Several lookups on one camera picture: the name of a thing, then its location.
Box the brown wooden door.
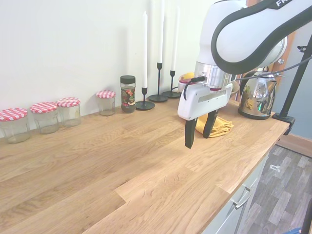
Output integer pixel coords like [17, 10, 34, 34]
[245, 0, 297, 115]

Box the silver drawer handle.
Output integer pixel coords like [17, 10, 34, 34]
[232, 186, 252, 209]

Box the medium black candle holder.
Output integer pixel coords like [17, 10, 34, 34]
[161, 70, 182, 99]

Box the coffee jar black lid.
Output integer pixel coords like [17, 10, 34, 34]
[119, 75, 137, 114]

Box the black clamp-mounted camera stand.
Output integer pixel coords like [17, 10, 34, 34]
[272, 36, 312, 136]

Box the long black robot cable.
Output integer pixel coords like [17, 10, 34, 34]
[234, 55, 312, 81]

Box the tall black candle holder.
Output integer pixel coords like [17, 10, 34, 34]
[148, 62, 169, 103]

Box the white cabinet front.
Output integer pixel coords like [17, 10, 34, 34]
[202, 145, 273, 234]

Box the small white pot red rim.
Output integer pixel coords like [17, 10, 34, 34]
[178, 74, 193, 93]

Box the stainless steel kettle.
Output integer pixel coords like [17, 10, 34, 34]
[237, 67, 279, 120]

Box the yellow terry cloth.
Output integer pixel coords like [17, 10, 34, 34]
[195, 116, 234, 138]

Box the black tripod leg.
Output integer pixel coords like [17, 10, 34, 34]
[301, 201, 312, 234]

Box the short black candle holder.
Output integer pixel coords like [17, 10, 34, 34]
[135, 86, 156, 111]

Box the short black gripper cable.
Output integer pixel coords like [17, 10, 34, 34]
[183, 76, 206, 101]

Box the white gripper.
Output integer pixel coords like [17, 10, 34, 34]
[177, 82, 234, 149]

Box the glass jar red checkered lid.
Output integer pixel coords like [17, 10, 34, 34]
[56, 97, 82, 128]
[0, 107, 31, 144]
[96, 89, 117, 117]
[30, 101, 59, 135]

